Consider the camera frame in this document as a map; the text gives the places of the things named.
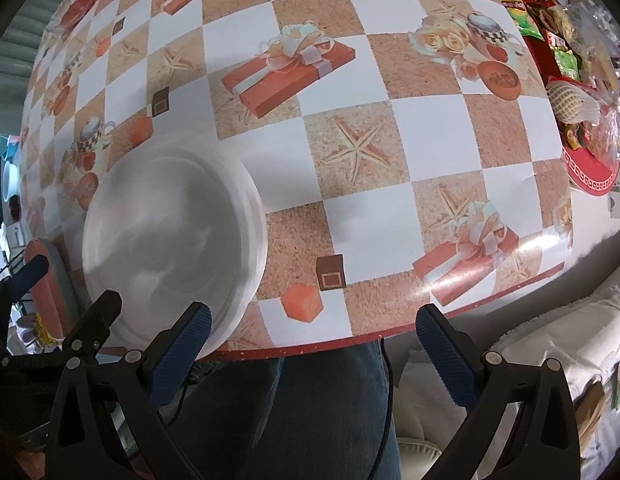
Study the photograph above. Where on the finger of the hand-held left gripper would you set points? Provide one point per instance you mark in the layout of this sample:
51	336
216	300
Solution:
32	272

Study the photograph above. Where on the brown cardboard box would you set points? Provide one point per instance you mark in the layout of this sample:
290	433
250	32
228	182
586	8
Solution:
590	410

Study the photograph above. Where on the person's blue jeans leg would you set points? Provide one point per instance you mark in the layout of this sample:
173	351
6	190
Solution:
290	410

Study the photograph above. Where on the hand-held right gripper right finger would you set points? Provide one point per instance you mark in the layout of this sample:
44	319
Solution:
447	360

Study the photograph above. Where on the white round plate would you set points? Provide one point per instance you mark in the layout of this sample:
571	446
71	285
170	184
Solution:
174	240

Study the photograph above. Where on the white foam fruit net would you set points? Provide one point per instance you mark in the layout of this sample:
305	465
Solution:
572	102

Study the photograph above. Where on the small green snack packet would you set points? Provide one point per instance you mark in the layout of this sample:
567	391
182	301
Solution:
567	62

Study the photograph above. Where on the red patterned tray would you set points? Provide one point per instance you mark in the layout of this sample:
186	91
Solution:
590	170

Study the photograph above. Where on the white cushion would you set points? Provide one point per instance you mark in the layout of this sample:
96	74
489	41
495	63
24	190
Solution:
425	400

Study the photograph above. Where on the white fluffy blanket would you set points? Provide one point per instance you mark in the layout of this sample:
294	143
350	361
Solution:
565	325

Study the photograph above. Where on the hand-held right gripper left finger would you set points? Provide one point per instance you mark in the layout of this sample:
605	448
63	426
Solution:
182	355

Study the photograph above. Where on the white ribbed plastic object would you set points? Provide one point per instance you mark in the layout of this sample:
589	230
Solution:
420	457

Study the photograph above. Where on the red snack packet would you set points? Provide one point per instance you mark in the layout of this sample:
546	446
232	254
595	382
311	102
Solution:
552	40

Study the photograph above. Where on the checkered printed tablecloth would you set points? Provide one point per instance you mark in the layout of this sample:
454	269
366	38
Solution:
435	135

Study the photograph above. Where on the colourful wrapped sweets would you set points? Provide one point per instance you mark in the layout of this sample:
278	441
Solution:
576	136

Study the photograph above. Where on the clear plastic bag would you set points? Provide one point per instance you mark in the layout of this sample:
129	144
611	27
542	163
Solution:
605	60

